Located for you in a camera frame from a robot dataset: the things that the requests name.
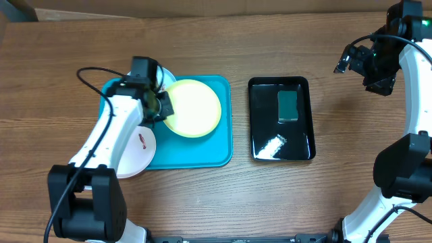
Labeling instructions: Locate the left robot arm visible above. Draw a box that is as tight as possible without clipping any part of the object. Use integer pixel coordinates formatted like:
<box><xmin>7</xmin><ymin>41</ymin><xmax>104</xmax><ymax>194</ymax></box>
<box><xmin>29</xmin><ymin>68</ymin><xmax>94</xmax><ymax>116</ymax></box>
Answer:
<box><xmin>43</xmin><ymin>91</ymin><xmax>173</xmax><ymax>242</ymax></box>

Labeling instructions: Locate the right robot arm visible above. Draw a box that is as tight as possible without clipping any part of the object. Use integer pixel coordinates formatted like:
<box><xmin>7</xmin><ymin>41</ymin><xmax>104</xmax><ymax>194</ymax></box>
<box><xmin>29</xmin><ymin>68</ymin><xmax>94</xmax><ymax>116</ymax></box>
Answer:
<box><xmin>327</xmin><ymin>13</ymin><xmax>431</xmax><ymax>242</ymax></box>

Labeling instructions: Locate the white plate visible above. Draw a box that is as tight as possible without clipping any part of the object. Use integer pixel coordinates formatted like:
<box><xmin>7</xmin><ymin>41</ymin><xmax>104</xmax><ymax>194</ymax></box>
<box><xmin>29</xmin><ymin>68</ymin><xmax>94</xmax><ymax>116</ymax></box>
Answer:
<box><xmin>117</xmin><ymin>126</ymin><xmax>157</xmax><ymax>179</ymax></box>

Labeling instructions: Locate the light blue plate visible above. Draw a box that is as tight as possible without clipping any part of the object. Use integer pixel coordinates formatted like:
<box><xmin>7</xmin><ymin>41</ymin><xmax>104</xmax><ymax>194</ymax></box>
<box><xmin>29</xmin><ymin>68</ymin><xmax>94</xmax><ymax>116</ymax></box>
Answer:
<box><xmin>124</xmin><ymin>65</ymin><xmax>176</xmax><ymax>93</ymax></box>

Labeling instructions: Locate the cardboard sheet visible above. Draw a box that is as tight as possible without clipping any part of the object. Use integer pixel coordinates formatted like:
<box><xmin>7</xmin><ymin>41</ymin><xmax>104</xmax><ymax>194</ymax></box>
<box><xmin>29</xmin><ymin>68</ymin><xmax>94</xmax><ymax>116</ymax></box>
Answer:
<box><xmin>24</xmin><ymin>0</ymin><xmax>398</xmax><ymax>18</ymax></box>

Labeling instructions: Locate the teal plastic tray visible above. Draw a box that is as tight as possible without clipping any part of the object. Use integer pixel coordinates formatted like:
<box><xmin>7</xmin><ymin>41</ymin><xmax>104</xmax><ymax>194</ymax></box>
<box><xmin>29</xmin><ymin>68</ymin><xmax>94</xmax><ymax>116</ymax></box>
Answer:
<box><xmin>98</xmin><ymin>74</ymin><xmax>234</xmax><ymax>171</ymax></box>

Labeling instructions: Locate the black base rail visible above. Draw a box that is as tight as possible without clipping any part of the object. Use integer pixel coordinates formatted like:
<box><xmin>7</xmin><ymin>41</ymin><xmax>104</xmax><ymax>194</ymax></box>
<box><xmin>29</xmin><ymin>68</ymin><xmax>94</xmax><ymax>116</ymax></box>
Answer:
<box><xmin>146</xmin><ymin>230</ymin><xmax>348</xmax><ymax>243</ymax></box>

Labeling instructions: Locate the black plastic tray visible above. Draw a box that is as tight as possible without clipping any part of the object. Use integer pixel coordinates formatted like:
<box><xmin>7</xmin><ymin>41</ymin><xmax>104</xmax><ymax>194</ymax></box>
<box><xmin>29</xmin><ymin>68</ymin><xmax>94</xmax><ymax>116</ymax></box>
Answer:
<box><xmin>248</xmin><ymin>76</ymin><xmax>316</xmax><ymax>161</ymax></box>

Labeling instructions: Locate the green sponge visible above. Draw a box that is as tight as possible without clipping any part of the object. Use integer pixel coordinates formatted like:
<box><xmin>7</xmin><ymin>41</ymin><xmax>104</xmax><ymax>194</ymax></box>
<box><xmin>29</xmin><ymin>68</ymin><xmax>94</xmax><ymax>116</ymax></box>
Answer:
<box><xmin>277</xmin><ymin>90</ymin><xmax>298</xmax><ymax>123</ymax></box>

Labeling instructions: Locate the yellow-green plate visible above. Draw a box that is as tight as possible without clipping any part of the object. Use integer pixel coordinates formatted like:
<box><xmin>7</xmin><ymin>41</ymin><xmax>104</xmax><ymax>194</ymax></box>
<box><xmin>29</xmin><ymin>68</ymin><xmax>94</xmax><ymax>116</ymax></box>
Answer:
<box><xmin>164</xmin><ymin>79</ymin><xmax>222</xmax><ymax>138</ymax></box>

